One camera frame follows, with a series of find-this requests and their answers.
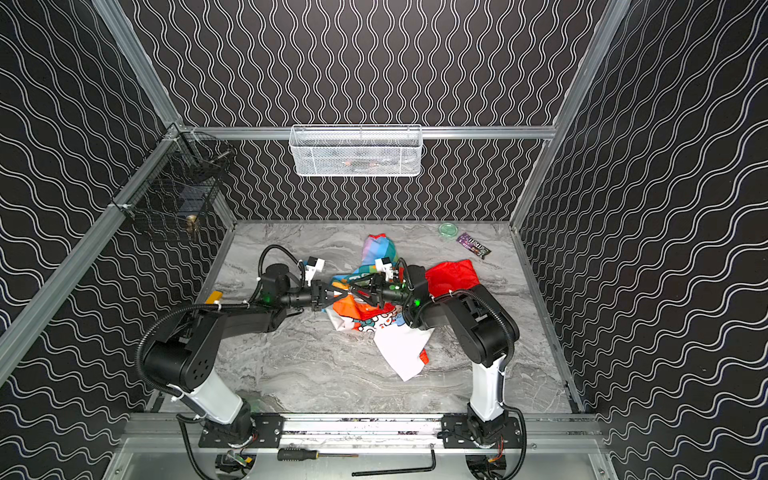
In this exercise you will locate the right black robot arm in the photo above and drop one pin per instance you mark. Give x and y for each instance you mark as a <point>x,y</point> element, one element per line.
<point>486,334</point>

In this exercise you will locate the white mesh wall basket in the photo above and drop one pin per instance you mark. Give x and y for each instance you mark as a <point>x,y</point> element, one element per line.
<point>357,150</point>

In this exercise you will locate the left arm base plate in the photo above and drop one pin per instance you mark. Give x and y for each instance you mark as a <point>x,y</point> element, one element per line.
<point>263,430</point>

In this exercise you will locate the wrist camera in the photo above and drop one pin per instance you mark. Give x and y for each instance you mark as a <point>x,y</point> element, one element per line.
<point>387,267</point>
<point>312,267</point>

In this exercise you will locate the yellow block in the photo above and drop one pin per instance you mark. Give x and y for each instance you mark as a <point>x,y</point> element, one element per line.
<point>214,297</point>

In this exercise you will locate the purple snack wrapper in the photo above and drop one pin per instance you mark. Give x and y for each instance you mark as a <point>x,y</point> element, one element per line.
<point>473,245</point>

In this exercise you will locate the black handled screwdriver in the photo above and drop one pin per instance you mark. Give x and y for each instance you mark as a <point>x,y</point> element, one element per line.
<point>302,454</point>

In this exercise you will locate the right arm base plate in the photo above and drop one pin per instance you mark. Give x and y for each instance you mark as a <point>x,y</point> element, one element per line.
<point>463,431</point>

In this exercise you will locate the brass fitting in basket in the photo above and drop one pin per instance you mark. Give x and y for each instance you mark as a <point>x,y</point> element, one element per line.
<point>192,225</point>

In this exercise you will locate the green round lid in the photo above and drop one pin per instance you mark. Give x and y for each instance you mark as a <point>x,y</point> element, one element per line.
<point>448,230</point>

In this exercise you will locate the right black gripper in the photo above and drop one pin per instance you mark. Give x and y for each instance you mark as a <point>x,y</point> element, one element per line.
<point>385,289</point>

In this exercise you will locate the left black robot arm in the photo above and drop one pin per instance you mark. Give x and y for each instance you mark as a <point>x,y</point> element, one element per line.
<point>177,354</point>

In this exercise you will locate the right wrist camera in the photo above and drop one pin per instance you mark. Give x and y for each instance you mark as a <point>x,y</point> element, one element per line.
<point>387,267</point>

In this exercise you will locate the black wire wall basket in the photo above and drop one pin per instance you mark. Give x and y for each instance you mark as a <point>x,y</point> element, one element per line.
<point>187,180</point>

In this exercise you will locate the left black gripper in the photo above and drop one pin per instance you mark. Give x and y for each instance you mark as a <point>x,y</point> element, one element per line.
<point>318,293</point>

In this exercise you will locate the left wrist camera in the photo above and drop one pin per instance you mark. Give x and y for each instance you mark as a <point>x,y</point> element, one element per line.
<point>312,267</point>

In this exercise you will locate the rainbow kids zip jacket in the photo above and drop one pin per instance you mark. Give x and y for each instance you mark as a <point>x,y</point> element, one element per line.
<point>402,347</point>

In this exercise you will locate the black allen key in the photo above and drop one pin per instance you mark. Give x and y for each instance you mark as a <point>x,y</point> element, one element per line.
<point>400,471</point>

